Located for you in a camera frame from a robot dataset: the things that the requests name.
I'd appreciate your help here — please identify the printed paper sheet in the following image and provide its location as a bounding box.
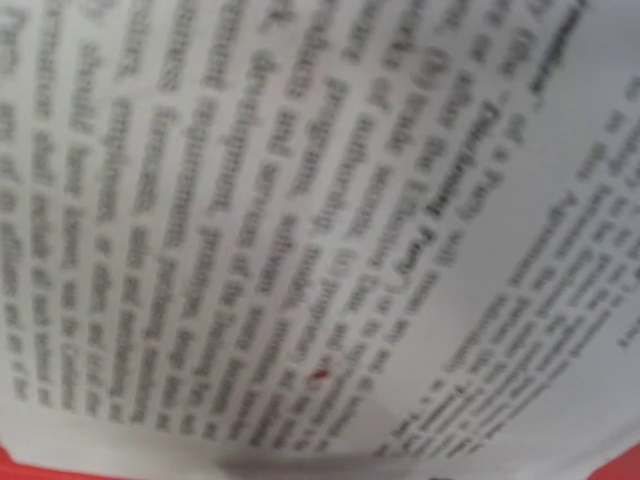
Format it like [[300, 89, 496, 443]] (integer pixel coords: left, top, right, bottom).
[[1, 1, 639, 479]]

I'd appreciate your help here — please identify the red clip file folder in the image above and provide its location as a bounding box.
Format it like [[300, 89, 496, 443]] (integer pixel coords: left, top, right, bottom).
[[1, 432, 633, 479]]

